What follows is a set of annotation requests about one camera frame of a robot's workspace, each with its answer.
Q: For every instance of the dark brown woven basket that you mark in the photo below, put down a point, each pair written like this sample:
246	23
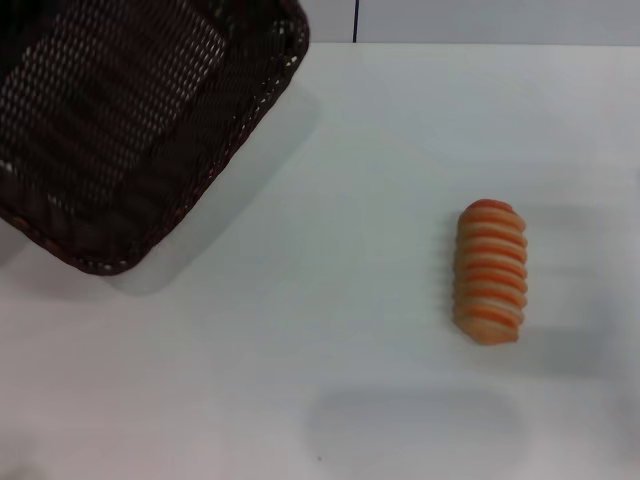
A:
115	130

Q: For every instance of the orange striped bread roll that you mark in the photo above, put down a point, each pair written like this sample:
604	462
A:
491	272

